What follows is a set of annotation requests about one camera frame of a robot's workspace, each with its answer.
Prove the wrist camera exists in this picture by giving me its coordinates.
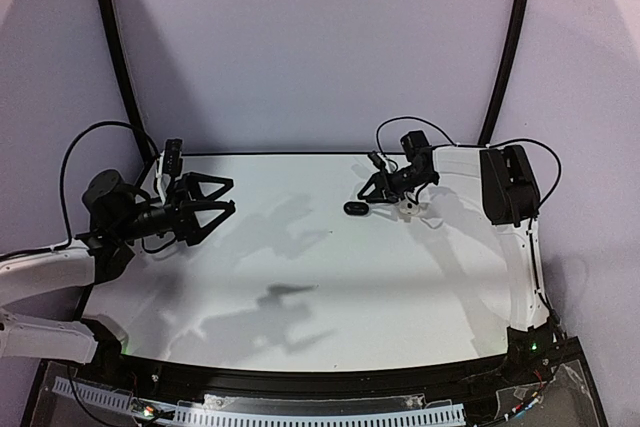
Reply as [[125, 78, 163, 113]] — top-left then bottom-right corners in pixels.
[[154, 138, 183, 203], [367, 151, 399, 178]]

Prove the white slotted cable duct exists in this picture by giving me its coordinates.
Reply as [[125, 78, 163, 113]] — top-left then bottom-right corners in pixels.
[[46, 376, 466, 427]]

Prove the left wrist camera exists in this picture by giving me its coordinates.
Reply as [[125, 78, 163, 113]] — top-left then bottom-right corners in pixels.
[[154, 138, 183, 203]]

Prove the black frame post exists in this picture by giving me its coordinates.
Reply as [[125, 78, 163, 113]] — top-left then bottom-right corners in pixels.
[[97, 0, 153, 162], [478, 0, 528, 145]]

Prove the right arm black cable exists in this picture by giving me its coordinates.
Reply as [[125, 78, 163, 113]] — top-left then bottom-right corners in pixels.
[[374, 115, 564, 333]]

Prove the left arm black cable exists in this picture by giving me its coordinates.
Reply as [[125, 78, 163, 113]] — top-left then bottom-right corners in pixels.
[[58, 120, 171, 254]]

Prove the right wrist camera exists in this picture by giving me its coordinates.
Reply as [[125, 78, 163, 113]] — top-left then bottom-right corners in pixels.
[[367, 151, 399, 178]]

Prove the left black frame post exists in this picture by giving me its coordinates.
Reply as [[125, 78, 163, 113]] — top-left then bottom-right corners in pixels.
[[97, 0, 153, 162]]

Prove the black earbud charging case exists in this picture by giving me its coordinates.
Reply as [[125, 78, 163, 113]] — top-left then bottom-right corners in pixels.
[[343, 201, 370, 217]]

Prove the white earbud charging case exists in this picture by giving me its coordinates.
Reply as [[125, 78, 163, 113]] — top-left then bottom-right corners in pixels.
[[397, 199, 428, 222]]

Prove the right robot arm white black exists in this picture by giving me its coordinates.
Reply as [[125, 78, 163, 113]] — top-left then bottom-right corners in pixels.
[[357, 131, 562, 336]]

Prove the right black frame post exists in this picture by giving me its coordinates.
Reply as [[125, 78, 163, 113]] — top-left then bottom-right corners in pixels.
[[478, 0, 528, 145]]

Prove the black front aluminium rail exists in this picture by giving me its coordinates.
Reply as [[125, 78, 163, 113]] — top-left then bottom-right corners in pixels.
[[120, 355, 537, 400]]

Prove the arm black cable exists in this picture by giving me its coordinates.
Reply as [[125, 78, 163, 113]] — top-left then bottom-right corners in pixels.
[[58, 120, 171, 254], [374, 115, 564, 333]]

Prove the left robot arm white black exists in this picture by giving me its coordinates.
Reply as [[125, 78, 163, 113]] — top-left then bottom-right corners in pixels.
[[1, 169, 236, 364]]

